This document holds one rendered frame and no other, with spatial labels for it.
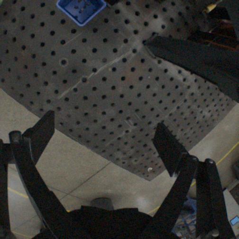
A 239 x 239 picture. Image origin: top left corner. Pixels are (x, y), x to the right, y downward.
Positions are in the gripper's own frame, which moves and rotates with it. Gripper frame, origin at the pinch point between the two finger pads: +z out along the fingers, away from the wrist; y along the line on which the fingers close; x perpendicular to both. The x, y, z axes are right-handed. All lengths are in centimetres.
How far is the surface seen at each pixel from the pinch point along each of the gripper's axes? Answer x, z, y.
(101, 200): -194, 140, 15
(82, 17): 21.4, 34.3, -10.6
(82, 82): -1.0, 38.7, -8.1
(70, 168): -117, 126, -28
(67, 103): -9.5, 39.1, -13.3
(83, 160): -103, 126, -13
